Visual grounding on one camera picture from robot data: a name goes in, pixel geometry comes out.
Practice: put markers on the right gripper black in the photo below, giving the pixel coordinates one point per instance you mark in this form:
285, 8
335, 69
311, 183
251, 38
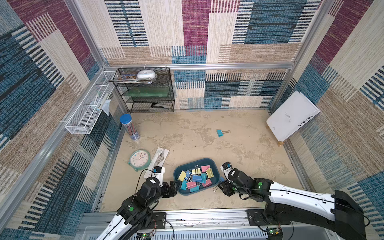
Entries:
227, 186

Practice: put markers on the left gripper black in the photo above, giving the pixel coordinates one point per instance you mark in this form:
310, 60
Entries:
172, 192

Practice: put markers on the pink binder clip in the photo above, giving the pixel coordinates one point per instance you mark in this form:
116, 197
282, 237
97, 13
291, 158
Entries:
191, 185
207, 183
205, 168

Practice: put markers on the yellow binder clip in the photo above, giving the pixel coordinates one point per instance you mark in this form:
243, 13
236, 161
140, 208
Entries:
210, 173
182, 176
196, 171

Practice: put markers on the teal binder clip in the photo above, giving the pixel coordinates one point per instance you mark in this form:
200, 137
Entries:
221, 133
195, 189
184, 186
204, 178

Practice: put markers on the teal plastic storage box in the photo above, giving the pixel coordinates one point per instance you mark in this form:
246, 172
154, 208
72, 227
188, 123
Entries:
197, 164

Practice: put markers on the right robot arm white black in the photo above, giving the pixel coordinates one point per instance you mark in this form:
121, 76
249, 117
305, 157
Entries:
337, 212

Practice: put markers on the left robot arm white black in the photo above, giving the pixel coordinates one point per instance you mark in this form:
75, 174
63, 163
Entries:
136, 211

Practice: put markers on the white binder folder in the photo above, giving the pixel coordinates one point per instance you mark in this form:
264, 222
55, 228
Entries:
294, 113

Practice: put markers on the white packaged item flat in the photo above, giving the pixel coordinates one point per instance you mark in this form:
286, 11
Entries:
157, 161

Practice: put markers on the green round clock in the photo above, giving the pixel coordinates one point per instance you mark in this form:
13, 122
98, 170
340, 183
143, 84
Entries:
139, 160

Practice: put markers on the clear tube of coloured pencils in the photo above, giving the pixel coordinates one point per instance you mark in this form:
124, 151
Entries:
127, 122

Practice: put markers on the black stapler on shelf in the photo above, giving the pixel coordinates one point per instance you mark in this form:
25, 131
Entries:
160, 106

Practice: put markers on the green tray on shelf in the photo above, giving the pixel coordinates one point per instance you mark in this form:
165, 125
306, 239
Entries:
147, 92

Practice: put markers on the black mesh shelf rack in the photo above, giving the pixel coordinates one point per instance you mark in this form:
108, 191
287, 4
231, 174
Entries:
143, 104

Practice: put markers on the magazine on shelf top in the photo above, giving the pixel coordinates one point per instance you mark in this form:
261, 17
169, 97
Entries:
132, 79

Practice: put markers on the white round device on shelf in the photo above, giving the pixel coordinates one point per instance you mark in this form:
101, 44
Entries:
146, 75

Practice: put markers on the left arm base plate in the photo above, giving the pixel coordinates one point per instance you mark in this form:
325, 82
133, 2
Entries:
156, 221

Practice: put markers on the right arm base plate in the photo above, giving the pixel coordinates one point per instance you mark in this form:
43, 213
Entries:
258, 217

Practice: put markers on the white wire wall basket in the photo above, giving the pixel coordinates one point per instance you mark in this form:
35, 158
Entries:
92, 105

